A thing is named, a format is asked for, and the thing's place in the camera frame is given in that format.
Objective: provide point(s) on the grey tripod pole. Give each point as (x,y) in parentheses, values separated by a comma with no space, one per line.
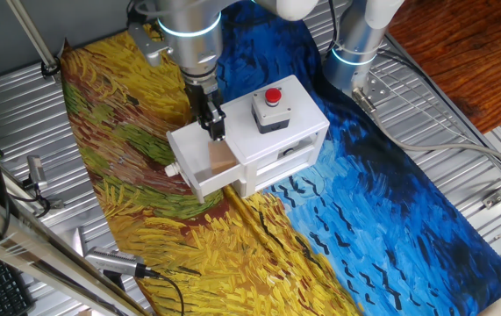
(30,33)

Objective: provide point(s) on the ribbed silver camera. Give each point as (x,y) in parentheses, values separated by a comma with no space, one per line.
(112,262)

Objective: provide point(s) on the painted wheatfield print cloth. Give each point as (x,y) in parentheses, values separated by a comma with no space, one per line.
(232,246)

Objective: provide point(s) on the black camera stand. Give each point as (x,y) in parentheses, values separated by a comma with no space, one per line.
(114,281)

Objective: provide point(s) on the white drawer cabinet frame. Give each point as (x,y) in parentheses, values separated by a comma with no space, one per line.
(307,114)

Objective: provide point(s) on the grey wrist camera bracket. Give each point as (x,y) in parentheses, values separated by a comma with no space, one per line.
(145,41)

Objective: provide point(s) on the small wooden block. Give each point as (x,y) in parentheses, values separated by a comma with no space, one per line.
(84,313)

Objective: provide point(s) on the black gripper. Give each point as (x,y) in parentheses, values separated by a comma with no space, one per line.
(204,94)

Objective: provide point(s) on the grey box with red button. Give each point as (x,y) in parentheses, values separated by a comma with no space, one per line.
(272,112)

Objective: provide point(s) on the metal camera base bracket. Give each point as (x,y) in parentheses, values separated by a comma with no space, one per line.
(57,204)

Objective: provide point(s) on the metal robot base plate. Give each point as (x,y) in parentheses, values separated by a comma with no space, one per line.
(375,90)

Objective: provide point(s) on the small metal corner bracket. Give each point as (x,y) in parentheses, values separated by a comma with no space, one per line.
(493,199)

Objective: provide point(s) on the aluminium frame bar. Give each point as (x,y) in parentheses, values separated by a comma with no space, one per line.
(35,250)

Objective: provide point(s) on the shiny metal plate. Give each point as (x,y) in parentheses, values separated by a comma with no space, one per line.
(76,241)

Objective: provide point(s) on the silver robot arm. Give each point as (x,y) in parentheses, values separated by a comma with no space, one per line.
(193,44)

